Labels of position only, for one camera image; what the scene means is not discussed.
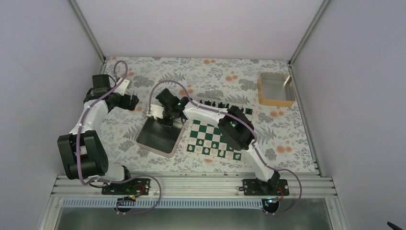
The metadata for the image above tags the pink metal tray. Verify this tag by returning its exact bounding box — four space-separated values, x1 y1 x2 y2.
136 117 185 158

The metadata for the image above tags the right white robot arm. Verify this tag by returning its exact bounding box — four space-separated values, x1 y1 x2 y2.
148 89 280 195

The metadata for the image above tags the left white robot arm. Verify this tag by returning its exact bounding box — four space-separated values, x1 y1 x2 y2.
57 74 139 194

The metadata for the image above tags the green white chessboard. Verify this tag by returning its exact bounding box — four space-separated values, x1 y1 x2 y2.
183 100 248 165

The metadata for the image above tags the floral tablecloth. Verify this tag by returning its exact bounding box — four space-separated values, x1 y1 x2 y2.
99 57 316 173

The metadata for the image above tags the yellow metal tray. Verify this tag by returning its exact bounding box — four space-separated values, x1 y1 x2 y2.
258 72 296 107

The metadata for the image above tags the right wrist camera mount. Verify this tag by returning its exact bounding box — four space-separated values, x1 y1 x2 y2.
147 104 164 119

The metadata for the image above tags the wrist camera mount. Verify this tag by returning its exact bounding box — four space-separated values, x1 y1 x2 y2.
147 104 164 119
114 78 131 96

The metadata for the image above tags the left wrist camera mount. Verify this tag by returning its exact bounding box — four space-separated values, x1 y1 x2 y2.
114 78 131 96

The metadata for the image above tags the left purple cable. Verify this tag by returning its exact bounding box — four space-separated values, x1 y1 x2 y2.
75 60 162 216

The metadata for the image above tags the purple cable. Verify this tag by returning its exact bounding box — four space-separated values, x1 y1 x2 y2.
75 60 162 216
147 80 303 217

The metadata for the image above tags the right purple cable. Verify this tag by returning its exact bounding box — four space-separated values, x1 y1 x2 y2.
147 80 303 217

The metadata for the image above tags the left aluminium corner post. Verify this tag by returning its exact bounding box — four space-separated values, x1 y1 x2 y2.
67 0 106 63

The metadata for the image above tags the aluminium corner post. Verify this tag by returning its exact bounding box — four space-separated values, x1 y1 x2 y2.
289 0 331 65
67 0 106 63

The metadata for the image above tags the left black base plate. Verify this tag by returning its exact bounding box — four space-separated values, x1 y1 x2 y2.
101 178 151 196

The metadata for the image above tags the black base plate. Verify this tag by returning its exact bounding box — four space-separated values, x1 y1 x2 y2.
101 178 151 196
238 179 290 196

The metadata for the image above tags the aluminium rail frame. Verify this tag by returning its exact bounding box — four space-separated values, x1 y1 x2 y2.
39 172 348 230

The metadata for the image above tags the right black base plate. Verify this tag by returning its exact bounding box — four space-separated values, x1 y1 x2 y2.
238 179 290 196

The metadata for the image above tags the right aluminium corner post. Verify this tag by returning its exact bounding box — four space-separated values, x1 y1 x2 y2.
289 0 331 65

